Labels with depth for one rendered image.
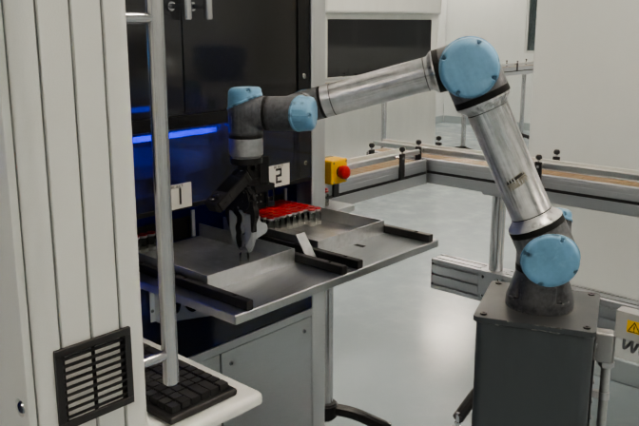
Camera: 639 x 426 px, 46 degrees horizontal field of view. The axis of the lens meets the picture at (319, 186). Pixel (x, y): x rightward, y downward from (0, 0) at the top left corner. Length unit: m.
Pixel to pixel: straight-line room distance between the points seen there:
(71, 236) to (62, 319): 0.11
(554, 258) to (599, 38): 1.68
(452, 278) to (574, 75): 0.95
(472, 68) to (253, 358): 1.04
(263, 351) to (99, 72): 1.28
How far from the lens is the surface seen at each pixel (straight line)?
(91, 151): 1.03
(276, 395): 2.26
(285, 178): 2.07
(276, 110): 1.62
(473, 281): 2.85
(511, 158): 1.57
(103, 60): 1.04
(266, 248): 1.82
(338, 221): 2.11
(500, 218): 2.76
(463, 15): 11.07
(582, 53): 3.19
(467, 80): 1.52
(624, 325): 2.59
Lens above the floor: 1.42
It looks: 12 degrees down
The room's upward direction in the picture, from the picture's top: straight up
